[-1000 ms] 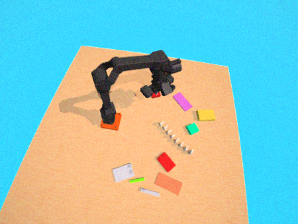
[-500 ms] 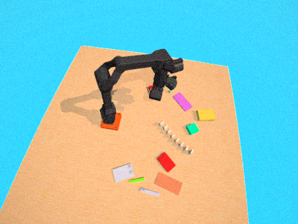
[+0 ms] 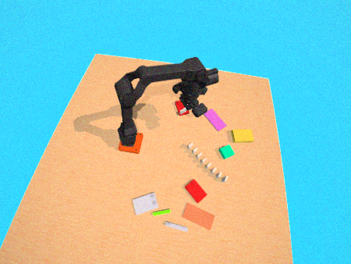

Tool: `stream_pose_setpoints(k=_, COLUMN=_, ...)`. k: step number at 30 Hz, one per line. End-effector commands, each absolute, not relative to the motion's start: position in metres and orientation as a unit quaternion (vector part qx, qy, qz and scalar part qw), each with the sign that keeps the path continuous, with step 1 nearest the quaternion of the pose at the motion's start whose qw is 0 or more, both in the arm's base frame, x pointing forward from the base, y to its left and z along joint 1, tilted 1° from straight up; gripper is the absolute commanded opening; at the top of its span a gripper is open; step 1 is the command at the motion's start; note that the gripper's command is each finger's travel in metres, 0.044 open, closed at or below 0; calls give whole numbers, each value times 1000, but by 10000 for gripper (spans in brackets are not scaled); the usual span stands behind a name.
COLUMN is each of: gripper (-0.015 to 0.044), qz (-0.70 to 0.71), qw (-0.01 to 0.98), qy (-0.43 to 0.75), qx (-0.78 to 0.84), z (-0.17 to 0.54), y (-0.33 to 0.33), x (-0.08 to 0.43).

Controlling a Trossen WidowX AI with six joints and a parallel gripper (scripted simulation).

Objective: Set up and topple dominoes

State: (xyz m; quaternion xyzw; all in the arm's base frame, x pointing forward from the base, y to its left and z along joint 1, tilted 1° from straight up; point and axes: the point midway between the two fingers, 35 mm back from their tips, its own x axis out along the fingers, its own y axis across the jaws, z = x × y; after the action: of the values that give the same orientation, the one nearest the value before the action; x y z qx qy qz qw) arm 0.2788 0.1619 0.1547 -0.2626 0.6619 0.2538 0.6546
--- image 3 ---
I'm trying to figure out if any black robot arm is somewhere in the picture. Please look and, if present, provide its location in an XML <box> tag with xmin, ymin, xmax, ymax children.
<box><xmin>114</xmin><ymin>57</ymin><xmax>219</xmax><ymax>148</ymax></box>

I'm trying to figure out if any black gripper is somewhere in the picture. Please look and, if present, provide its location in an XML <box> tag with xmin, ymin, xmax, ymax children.
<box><xmin>172</xmin><ymin>82</ymin><xmax>208</xmax><ymax>118</ymax></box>

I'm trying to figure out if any green flat block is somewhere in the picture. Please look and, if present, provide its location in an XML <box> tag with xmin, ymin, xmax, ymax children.
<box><xmin>219</xmin><ymin>145</ymin><xmax>235</xmax><ymax>160</ymax></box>

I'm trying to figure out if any yellow block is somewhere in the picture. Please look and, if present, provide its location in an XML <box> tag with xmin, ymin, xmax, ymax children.
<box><xmin>231</xmin><ymin>129</ymin><xmax>254</xmax><ymax>143</ymax></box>

